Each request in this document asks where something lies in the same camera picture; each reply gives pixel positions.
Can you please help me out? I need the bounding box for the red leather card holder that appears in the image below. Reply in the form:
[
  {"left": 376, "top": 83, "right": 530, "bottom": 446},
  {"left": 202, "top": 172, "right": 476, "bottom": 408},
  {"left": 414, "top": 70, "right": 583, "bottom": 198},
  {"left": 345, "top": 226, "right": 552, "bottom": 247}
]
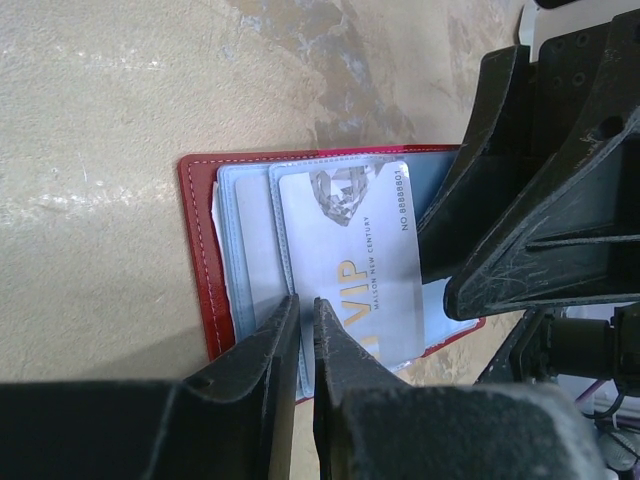
[{"left": 178, "top": 145, "right": 484, "bottom": 401}]

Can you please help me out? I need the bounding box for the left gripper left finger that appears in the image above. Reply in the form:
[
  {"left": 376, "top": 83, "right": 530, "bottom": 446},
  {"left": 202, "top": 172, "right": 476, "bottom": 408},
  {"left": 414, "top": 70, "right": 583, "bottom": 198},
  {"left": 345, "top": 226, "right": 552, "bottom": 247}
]
[{"left": 1, "top": 296, "right": 300, "bottom": 479}]

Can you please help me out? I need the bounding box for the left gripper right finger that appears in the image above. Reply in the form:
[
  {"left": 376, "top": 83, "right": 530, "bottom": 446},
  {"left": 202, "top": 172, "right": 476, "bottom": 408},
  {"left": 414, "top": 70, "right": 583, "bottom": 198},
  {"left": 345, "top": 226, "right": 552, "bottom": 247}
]
[{"left": 313, "top": 298, "right": 606, "bottom": 479}]

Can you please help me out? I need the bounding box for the silver VIP card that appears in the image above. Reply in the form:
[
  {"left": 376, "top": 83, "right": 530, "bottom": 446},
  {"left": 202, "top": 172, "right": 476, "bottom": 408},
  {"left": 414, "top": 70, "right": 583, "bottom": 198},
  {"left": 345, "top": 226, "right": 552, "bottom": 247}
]
[{"left": 277, "top": 158, "right": 425, "bottom": 367}]

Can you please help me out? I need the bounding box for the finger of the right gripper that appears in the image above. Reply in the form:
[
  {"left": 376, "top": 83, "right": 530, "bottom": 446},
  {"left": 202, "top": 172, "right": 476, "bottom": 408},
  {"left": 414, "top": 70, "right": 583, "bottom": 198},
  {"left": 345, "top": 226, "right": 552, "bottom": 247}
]
[
  {"left": 418, "top": 46, "right": 536, "bottom": 284},
  {"left": 444, "top": 11, "right": 639, "bottom": 320}
]

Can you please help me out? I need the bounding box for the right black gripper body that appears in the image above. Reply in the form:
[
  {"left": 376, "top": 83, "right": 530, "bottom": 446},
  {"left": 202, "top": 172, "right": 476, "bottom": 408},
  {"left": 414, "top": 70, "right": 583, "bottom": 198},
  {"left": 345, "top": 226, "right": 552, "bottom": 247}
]
[{"left": 474, "top": 29, "right": 640, "bottom": 386}]

